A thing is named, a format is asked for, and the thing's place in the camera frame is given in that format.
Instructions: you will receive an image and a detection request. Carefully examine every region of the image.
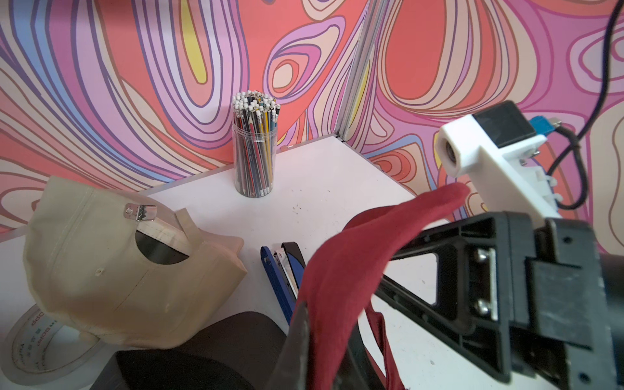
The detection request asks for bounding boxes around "dark red cap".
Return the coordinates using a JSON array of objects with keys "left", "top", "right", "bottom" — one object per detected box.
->
[{"left": 297, "top": 183, "right": 470, "bottom": 389}]

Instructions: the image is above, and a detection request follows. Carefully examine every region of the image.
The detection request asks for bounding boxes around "pencil cup with pencils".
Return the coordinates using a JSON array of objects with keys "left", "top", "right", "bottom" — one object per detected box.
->
[{"left": 232, "top": 90, "right": 280, "bottom": 198}]

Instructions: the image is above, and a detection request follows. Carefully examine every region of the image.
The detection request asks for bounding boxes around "dark grey cap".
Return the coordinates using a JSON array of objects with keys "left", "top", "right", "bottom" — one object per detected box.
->
[{"left": 91, "top": 312, "right": 286, "bottom": 389}]

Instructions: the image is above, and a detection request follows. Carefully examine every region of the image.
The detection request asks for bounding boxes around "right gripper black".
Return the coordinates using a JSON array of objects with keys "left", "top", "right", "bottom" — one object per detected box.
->
[{"left": 375, "top": 213, "right": 623, "bottom": 389}]

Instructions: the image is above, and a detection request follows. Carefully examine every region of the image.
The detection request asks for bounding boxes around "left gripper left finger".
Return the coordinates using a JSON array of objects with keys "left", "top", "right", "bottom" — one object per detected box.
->
[{"left": 266, "top": 302, "right": 310, "bottom": 390}]

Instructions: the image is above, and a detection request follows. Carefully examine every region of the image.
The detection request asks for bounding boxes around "clear tape roll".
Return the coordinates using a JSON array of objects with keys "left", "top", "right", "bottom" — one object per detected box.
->
[{"left": 1, "top": 305, "right": 115, "bottom": 389}]

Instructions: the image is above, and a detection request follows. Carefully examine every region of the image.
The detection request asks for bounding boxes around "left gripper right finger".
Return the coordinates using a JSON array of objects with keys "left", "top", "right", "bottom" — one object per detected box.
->
[{"left": 336, "top": 324, "right": 385, "bottom": 390}]

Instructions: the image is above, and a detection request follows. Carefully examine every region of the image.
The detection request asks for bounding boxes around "beige cap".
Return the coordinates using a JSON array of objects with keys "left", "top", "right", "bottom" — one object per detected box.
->
[{"left": 24, "top": 176, "right": 247, "bottom": 349}]

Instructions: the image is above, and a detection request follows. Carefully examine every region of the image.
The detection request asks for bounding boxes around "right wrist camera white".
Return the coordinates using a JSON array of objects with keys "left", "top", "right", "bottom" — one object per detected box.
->
[{"left": 435, "top": 100, "right": 562, "bottom": 228}]

